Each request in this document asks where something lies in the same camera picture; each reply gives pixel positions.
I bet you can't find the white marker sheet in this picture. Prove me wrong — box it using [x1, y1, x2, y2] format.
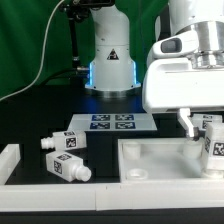
[68, 113, 157, 132]

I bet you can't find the black camera stand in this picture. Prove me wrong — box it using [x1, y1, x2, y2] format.
[60, 0, 90, 78]

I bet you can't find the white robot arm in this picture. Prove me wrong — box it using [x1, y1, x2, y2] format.
[86, 0, 224, 139]

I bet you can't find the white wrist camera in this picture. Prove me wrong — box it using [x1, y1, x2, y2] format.
[147, 31, 199, 65]

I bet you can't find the white U-shaped fence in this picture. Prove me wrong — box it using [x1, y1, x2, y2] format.
[0, 144, 224, 212]

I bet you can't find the grey cable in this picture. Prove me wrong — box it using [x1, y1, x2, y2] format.
[0, 0, 66, 103]

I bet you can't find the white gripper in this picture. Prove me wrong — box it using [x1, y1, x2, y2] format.
[142, 58, 224, 141]

